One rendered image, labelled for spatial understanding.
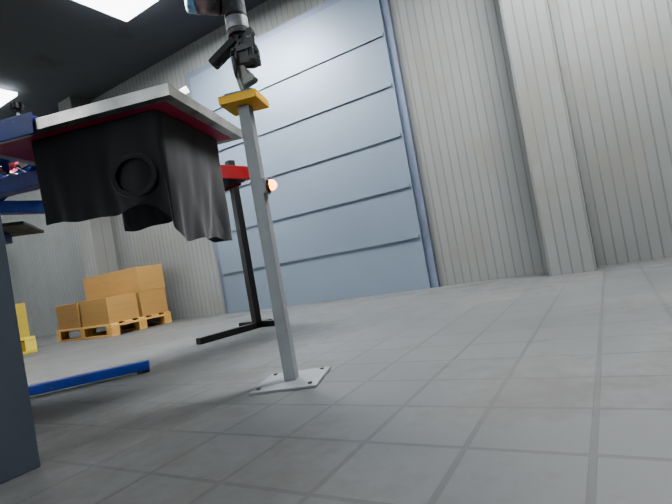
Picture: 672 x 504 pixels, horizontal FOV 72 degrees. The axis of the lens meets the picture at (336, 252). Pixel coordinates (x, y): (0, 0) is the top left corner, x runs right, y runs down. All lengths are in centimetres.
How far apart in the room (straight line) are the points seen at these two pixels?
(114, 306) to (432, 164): 360
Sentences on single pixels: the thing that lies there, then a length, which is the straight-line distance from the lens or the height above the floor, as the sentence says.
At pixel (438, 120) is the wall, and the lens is 416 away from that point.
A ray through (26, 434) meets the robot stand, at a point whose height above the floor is 9.
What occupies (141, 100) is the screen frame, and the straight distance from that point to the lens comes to 161.
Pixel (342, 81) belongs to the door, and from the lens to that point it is 457.
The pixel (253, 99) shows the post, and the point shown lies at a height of 92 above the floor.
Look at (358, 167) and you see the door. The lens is 434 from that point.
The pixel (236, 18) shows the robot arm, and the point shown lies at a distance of 172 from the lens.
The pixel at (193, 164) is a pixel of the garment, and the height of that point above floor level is 80.
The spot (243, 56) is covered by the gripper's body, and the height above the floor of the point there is 108.
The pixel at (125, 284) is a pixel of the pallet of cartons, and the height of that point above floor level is 53.
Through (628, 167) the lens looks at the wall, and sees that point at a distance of 389.
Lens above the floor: 36
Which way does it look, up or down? 1 degrees up
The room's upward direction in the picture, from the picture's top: 10 degrees counter-clockwise
